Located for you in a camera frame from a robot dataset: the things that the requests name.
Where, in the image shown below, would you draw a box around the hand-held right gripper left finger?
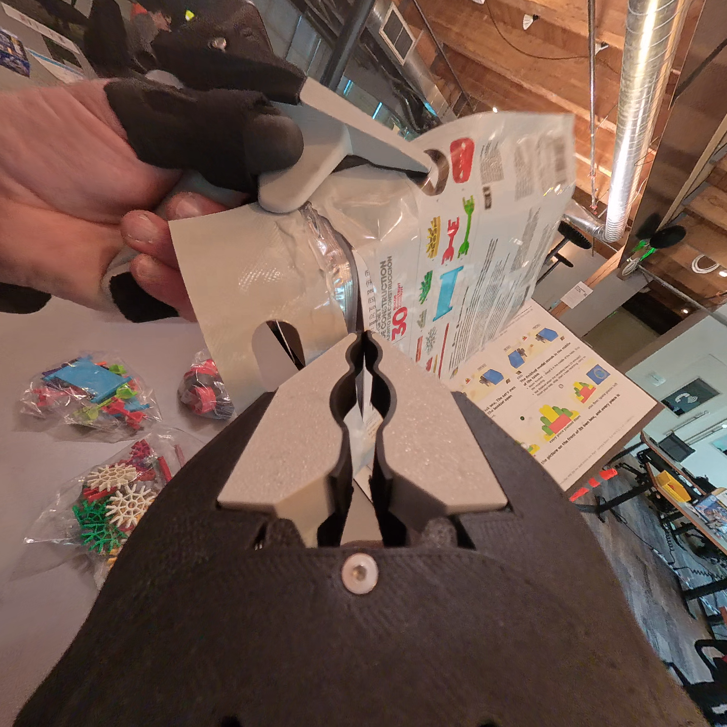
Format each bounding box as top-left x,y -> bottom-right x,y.
216,331 -> 364,547

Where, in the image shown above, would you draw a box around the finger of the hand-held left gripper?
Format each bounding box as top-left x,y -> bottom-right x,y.
257,75 -> 434,215

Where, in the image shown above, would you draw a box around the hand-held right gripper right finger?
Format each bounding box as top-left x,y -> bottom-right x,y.
363,331 -> 509,548

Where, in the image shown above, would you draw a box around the printed plastic toy bag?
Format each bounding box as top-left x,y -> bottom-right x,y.
168,111 -> 576,489

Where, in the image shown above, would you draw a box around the person's left forearm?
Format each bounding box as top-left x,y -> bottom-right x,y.
0,281 -> 53,315

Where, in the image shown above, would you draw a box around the person's left hand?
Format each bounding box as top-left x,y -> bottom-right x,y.
0,78 -> 229,323

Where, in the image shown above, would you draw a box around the clear bag of toy wheels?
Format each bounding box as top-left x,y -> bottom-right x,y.
177,351 -> 236,422

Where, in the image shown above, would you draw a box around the printed instruction sheet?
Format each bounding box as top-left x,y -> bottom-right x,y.
449,300 -> 660,492

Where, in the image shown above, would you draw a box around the clear bag of snowflake connectors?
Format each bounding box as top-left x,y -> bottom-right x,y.
23,427 -> 191,576

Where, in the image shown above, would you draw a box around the clear bag blue red pieces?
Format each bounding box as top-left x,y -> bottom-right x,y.
19,352 -> 162,444

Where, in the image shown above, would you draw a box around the blue toy box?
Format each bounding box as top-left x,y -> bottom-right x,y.
0,28 -> 30,77

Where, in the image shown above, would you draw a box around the yellow plastic bin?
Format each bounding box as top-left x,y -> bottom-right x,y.
659,471 -> 693,503

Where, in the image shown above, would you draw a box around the silver air duct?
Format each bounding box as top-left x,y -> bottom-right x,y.
363,0 -> 472,123

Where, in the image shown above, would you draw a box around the ribbed air duct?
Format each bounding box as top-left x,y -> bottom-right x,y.
562,0 -> 691,246

